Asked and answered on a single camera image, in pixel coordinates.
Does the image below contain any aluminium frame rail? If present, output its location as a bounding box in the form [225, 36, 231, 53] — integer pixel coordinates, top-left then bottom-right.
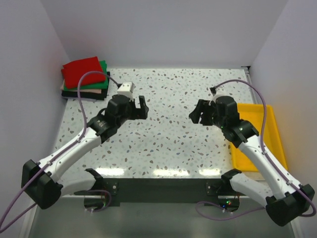
[241, 66, 258, 104]

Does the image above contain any pink folded t shirt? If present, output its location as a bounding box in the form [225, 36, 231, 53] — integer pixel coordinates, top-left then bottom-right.
[60, 84, 102, 94]

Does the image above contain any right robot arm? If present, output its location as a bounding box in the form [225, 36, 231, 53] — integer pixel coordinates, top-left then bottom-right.
[189, 96, 315, 227]

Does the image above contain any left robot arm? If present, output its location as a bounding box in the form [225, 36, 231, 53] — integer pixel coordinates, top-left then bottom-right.
[21, 94, 149, 209]

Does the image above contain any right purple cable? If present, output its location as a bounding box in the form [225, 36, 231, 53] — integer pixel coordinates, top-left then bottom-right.
[195, 79, 317, 221]

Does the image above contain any purple cable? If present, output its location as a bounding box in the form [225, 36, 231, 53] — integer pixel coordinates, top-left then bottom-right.
[195, 79, 317, 221]
[0, 71, 123, 233]

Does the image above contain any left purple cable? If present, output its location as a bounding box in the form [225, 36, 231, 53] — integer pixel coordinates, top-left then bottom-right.
[0, 71, 123, 233]

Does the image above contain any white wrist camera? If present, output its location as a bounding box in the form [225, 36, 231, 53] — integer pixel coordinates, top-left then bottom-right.
[117, 81, 135, 100]
[208, 93, 222, 106]

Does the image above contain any yellow plastic tray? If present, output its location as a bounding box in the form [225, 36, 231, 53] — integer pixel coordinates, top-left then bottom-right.
[229, 104, 288, 173]

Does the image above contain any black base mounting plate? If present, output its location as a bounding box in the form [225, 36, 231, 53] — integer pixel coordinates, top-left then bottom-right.
[76, 178, 241, 211]

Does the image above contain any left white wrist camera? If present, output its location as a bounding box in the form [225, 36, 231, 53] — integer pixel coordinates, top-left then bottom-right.
[117, 81, 135, 100]

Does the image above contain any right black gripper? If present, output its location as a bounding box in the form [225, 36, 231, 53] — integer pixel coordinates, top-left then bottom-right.
[189, 99, 226, 129]

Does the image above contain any green folded t shirt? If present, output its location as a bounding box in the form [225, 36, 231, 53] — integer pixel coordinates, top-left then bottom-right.
[60, 57, 108, 91]

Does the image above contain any red t shirt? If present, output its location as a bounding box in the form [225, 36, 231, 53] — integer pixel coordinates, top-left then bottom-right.
[61, 57, 106, 89]

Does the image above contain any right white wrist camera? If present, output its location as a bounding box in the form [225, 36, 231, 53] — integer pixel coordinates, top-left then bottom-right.
[208, 93, 222, 106]

